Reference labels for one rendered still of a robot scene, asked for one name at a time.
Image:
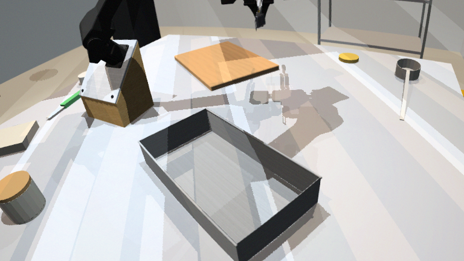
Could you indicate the orange round disc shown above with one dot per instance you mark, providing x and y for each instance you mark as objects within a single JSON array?
[{"x": 348, "y": 58}]

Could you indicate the cream short cylinder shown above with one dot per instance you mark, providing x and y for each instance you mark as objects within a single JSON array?
[{"x": 81, "y": 77}]

